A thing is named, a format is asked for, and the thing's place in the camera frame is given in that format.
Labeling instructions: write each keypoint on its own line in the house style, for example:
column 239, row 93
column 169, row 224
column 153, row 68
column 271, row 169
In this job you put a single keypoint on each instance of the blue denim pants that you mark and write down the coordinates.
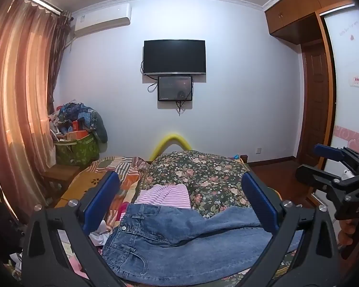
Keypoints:
column 167, row 245

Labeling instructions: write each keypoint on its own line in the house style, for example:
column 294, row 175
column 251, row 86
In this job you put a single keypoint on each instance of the black wall television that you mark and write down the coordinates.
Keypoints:
column 174, row 56

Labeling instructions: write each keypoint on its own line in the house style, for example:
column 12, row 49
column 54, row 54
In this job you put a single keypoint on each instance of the yellow foam tube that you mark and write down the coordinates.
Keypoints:
column 170, row 136

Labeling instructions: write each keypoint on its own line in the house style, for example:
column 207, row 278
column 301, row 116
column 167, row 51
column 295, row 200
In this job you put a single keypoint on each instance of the white air conditioner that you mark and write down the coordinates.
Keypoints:
column 103, row 19

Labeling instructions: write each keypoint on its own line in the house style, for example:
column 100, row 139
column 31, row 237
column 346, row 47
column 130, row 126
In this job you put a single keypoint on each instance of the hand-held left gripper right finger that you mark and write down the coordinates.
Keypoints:
column 258, row 203

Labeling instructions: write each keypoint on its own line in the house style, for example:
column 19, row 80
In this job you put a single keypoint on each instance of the orange brown curtain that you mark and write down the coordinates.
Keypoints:
column 18, row 80

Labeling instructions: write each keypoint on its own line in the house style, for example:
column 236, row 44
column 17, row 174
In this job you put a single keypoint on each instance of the pile of clothes and boxes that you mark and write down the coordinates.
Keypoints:
column 77, row 119

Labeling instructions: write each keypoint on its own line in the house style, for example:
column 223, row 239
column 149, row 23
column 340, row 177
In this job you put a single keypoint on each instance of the orange patterned bed sheet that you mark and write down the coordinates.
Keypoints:
column 89, row 176

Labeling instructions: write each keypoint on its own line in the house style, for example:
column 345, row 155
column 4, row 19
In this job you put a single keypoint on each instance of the red and white sticker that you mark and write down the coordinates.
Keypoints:
column 356, row 81

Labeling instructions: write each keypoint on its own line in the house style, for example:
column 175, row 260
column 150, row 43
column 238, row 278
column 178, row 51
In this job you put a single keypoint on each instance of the green patterned storage bag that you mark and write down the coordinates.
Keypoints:
column 77, row 152

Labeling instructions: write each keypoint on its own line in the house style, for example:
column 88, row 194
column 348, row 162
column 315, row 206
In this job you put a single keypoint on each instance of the wooden overhead wardrobe cabinets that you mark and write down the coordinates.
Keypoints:
column 299, row 9

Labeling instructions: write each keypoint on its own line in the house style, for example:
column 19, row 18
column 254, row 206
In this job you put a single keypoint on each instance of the brown wooden room door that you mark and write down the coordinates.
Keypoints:
column 315, row 104

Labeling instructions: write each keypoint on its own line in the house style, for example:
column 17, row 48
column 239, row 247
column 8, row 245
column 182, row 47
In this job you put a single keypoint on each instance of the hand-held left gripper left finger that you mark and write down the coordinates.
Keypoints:
column 103, row 198

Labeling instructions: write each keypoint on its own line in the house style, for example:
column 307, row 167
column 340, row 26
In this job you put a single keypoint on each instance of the wooden bed post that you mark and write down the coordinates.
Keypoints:
column 244, row 158

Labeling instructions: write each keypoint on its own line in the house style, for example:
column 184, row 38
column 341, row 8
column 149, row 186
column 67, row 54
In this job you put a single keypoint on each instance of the white wall outlet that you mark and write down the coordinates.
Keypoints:
column 258, row 151

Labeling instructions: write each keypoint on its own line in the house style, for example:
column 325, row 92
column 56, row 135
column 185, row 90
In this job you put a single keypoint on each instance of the small black wall monitor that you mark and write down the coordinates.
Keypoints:
column 175, row 88

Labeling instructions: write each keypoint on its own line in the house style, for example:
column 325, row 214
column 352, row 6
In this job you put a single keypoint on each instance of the pink striped garment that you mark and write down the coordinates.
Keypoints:
column 167, row 197

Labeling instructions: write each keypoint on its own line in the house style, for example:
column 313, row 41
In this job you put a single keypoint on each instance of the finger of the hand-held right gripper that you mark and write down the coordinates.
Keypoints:
column 327, row 152
column 317, row 177

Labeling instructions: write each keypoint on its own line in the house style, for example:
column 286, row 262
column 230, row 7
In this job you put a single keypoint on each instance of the dark floral blanket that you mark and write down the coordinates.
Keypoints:
column 203, row 173

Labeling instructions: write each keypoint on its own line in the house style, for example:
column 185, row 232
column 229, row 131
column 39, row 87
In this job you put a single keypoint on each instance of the white crumpled cloth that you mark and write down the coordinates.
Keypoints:
column 100, row 234

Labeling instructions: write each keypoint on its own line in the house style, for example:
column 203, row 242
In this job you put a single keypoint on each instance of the person's right hand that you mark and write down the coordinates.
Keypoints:
column 346, row 231

